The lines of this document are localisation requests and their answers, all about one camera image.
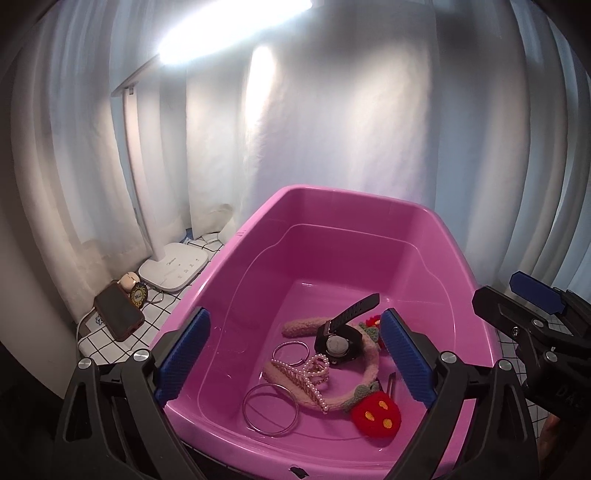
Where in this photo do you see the black wrist watch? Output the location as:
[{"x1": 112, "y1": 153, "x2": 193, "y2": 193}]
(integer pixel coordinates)
[{"x1": 314, "y1": 293, "x2": 380, "y2": 367}]

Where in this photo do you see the pink fuzzy strawberry headband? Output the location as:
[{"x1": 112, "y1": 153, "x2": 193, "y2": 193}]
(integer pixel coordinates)
[{"x1": 263, "y1": 311, "x2": 402, "y2": 437}]

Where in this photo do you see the white desk lamp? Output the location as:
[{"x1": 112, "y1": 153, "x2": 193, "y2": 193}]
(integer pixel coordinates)
[{"x1": 111, "y1": 0, "x2": 324, "y2": 294}]

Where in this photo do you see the silver bangle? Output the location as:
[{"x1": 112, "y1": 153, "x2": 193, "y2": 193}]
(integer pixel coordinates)
[
  {"x1": 276, "y1": 340, "x2": 308, "y2": 365},
  {"x1": 242, "y1": 383, "x2": 298, "y2": 435}
]

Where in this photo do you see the dark smartphone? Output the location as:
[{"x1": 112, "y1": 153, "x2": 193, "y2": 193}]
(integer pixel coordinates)
[{"x1": 95, "y1": 282, "x2": 145, "y2": 342}]

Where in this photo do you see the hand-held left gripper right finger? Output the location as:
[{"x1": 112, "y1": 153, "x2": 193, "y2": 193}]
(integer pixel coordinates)
[{"x1": 381, "y1": 308, "x2": 541, "y2": 480}]

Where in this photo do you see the pink plastic bin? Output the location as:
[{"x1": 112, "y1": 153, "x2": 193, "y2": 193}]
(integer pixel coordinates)
[{"x1": 159, "y1": 185, "x2": 502, "y2": 480}]

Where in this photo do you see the white cable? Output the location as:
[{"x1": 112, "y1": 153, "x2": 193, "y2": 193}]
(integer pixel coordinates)
[{"x1": 75, "y1": 310, "x2": 100, "y2": 344}]

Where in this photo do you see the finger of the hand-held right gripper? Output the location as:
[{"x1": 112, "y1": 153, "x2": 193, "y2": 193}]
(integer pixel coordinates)
[
  {"x1": 509, "y1": 271, "x2": 566, "y2": 315},
  {"x1": 472, "y1": 285, "x2": 557, "y2": 344}
]

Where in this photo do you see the pearl hair claw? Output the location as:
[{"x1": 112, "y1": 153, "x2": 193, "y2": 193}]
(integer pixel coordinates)
[{"x1": 271, "y1": 353, "x2": 331, "y2": 414}]

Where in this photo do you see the white curtain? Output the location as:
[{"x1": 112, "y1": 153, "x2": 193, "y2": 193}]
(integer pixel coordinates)
[{"x1": 0, "y1": 0, "x2": 591, "y2": 324}]

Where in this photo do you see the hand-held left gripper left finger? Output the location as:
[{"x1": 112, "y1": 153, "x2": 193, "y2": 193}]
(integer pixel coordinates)
[{"x1": 54, "y1": 307, "x2": 212, "y2": 480}]

